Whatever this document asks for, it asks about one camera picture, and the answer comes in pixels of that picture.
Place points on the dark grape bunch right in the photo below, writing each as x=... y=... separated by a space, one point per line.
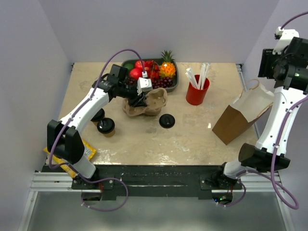
x=164 y=82

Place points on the orange pineapple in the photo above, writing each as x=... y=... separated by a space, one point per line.
x=167 y=68

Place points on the green lime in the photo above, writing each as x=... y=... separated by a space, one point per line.
x=128 y=66

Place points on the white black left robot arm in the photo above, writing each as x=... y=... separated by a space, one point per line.
x=63 y=136

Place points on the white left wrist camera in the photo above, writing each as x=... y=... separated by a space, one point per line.
x=144 y=84

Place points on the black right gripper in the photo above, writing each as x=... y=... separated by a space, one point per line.
x=268 y=57

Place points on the yellow chips bag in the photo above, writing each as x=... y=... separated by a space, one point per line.
x=89 y=153

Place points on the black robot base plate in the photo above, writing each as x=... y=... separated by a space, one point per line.
x=157 y=181

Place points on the dark grape bunch left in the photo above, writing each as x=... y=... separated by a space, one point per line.
x=131 y=81

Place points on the red apple front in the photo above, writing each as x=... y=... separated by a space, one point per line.
x=135 y=73

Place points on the brown white paper bag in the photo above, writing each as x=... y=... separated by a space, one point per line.
x=243 y=112

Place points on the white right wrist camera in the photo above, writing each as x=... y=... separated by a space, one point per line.
x=283 y=37

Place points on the black cup lid bottom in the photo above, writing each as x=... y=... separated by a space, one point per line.
x=106 y=125

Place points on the brown pulp cup carrier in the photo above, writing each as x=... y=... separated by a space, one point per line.
x=155 y=100

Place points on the brown paper cup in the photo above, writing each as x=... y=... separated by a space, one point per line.
x=99 y=115
x=110 y=134

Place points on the red apple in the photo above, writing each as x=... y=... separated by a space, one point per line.
x=135 y=73
x=140 y=65

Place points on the red ribbed straw cup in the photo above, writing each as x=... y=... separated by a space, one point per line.
x=195 y=96

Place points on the black spare cup lid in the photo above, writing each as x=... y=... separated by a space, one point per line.
x=167 y=121

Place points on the red apple back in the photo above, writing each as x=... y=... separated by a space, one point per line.
x=140 y=65

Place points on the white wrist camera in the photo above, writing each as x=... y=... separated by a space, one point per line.
x=144 y=84
x=283 y=37

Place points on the dark grey fruit tray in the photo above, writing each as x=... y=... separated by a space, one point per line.
x=159 y=61

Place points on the strawberry bunch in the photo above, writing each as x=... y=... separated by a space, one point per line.
x=152 y=69

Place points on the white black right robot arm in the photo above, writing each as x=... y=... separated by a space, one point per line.
x=269 y=151

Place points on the dark grape bunch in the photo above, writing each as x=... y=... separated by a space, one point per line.
x=131 y=81
x=164 y=82

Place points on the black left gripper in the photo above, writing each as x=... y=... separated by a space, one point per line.
x=138 y=101

